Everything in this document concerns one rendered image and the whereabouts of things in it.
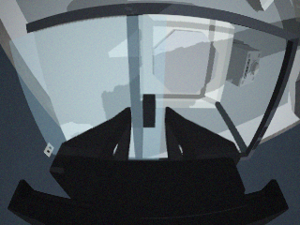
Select grey bench mat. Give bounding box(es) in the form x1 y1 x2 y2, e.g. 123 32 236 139
16 0 300 50

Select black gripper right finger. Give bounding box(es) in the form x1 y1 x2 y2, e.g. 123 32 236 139
165 107 241 166

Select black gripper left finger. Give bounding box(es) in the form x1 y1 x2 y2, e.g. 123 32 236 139
56 107 131 161

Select white block with round holes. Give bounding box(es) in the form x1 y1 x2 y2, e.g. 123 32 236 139
248 0 274 11

